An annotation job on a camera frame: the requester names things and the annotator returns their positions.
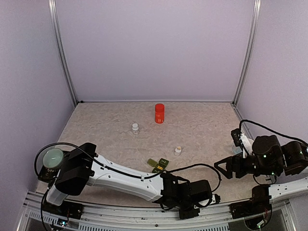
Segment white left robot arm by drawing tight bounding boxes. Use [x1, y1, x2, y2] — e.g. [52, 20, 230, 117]
[42, 143, 220, 219]

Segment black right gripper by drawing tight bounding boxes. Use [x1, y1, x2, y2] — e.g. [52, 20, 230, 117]
[214, 152, 281, 180]

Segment small white pill bottle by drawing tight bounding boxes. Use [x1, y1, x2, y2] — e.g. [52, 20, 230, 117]
[132, 123, 139, 134]

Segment right aluminium frame post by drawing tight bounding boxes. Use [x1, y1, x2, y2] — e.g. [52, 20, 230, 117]
[232, 0, 262, 108]

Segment aluminium frame post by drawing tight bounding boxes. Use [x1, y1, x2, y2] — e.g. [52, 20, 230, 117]
[48, 0, 78, 107]
[232, 0, 262, 108]

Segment front aluminium rail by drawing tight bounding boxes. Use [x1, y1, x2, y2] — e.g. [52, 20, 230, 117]
[24, 193, 249, 231]

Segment red cylindrical can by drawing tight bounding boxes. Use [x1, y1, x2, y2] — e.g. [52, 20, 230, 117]
[155, 103, 165, 124]

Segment green ceramic bowl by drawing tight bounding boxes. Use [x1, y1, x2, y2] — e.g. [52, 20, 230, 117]
[42, 148, 64, 169]

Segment left aluminium frame post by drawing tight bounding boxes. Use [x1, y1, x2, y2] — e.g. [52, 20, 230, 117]
[48, 0, 78, 107]

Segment black square tray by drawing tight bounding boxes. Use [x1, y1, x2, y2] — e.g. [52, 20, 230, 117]
[35, 164, 64, 183]

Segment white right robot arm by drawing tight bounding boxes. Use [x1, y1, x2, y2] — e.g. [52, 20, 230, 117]
[214, 134, 308, 214]

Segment green pill organizer box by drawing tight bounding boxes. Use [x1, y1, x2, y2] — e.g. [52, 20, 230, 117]
[147, 158, 169, 173]

